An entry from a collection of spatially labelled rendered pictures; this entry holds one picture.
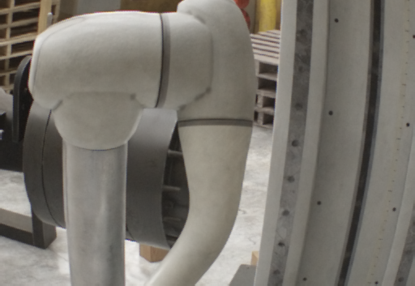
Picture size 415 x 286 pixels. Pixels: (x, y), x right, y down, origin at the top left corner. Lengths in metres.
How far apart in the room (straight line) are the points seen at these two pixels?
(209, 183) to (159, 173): 1.29
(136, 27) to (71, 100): 0.13
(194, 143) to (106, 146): 0.12
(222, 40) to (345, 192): 0.47
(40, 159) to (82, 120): 1.44
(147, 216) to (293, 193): 1.07
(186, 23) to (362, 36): 0.40
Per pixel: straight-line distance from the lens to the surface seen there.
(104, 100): 1.15
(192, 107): 1.18
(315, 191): 1.54
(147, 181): 2.47
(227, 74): 1.17
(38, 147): 2.60
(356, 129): 1.50
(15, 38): 6.10
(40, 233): 4.01
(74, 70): 1.14
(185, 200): 2.51
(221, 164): 1.17
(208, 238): 1.18
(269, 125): 6.28
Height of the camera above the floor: 1.74
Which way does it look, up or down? 16 degrees down
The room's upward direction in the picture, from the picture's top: 4 degrees clockwise
